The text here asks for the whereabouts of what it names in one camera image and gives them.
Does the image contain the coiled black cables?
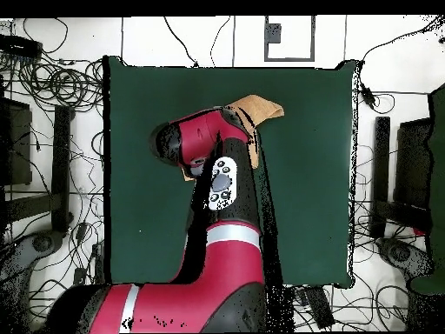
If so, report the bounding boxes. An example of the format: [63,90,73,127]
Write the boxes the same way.
[18,57,105,114]

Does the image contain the dark green table cloth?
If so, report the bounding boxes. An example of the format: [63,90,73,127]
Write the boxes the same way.
[103,55,359,294]

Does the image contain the tan terry towel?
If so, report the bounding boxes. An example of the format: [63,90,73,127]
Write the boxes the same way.
[183,94,285,182]

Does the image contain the small grey box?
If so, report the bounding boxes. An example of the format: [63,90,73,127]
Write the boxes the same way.
[266,23,282,44]

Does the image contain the grey wheeled stand base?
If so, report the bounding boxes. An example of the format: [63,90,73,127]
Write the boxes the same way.
[0,230,67,290]
[376,237,434,281]

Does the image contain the grey square floor frame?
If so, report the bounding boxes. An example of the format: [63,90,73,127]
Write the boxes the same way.
[263,15,316,63]

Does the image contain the black power strip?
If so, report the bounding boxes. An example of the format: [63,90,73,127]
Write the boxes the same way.
[0,33,43,59]
[300,285,336,330]

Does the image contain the green covered side table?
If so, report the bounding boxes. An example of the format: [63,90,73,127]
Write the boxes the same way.
[409,83,445,295]

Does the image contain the black equipment case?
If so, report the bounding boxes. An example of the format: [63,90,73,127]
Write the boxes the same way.
[395,117,434,210]
[0,98,33,186]

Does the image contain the black power adapter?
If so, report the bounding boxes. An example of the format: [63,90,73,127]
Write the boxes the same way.
[359,81,377,110]
[74,222,89,242]
[72,266,87,287]

